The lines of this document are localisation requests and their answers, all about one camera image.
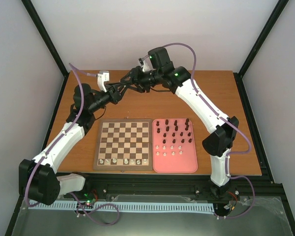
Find right black frame post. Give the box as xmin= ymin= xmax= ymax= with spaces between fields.
xmin=238 ymin=0 xmax=289 ymax=79

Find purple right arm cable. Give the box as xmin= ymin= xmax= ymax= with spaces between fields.
xmin=162 ymin=43 xmax=256 ymax=197

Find light blue cable duct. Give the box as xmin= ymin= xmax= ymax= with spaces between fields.
xmin=32 ymin=200 xmax=214 ymax=214

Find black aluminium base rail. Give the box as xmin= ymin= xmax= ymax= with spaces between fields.
xmin=82 ymin=173 xmax=287 ymax=203

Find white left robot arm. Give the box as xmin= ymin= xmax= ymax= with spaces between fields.
xmin=19 ymin=83 xmax=129 ymax=207

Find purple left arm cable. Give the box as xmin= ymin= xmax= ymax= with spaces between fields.
xmin=26 ymin=63 xmax=99 ymax=207

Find green lit circuit board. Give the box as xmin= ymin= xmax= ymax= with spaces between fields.
xmin=84 ymin=190 xmax=98 ymax=206

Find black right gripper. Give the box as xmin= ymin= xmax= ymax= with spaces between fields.
xmin=119 ymin=67 xmax=160 ymax=94

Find wooden chessboard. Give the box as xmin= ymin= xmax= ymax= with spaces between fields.
xmin=93 ymin=119 xmax=153 ymax=171

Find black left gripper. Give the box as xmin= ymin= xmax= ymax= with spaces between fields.
xmin=89 ymin=83 xmax=129 ymax=113

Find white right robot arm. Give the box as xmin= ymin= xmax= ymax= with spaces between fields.
xmin=120 ymin=66 xmax=239 ymax=196

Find black frame post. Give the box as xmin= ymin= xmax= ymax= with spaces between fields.
xmin=21 ymin=0 xmax=69 ymax=78
xmin=238 ymin=0 xmax=289 ymax=79

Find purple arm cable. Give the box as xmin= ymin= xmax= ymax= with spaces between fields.
xmin=26 ymin=63 xmax=99 ymax=207
xmin=162 ymin=43 xmax=256 ymax=197

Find pink piece tray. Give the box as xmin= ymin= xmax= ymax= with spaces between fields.
xmin=152 ymin=118 xmax=198 ymax=174

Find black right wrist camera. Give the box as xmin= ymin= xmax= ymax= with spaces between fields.
xmin=138 ymin=58 xmax=150 ymax=72

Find left black frame post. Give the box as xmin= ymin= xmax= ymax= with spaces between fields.
xmin=21 ymin=0 xmax=69 ymax=78

